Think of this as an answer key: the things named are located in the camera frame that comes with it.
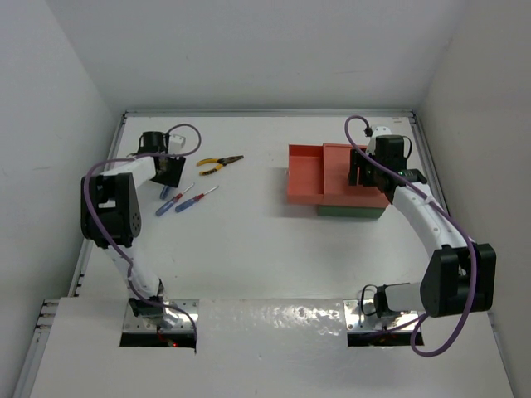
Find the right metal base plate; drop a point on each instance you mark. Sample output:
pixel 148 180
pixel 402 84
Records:
pixel 358 320

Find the yellow long-nose pliers near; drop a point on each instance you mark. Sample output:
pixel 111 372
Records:
pixel 218 163

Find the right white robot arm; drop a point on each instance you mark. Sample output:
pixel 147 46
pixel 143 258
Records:
pixel 460 274

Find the red sliding drawer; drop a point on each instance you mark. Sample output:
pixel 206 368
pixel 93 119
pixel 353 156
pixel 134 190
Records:
pixel 305 184

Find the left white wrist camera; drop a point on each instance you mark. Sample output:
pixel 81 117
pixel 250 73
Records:
pixel 176 143

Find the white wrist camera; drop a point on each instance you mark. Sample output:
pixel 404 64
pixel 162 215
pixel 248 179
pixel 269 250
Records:
pixel 380 130
pixel 176 143

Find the metal base plate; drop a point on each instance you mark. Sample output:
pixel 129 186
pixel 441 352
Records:
pixel 175 317
pixel 358 320

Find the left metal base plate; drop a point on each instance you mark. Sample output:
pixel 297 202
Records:
pixel 175 317

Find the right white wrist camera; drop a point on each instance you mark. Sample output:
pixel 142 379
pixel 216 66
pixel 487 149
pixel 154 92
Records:
pixel 380 130

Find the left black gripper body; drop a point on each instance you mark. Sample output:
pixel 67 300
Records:
pixel 169 175

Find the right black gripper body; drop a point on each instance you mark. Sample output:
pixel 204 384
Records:
pixel 367 173

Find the white front board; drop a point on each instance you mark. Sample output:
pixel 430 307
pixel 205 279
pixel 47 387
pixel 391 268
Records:
pixel 258 348

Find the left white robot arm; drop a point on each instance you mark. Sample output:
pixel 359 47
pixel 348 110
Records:
pixel 110 216

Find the blue red screwdriver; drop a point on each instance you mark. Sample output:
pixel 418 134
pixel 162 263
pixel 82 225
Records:
pixel 164 193

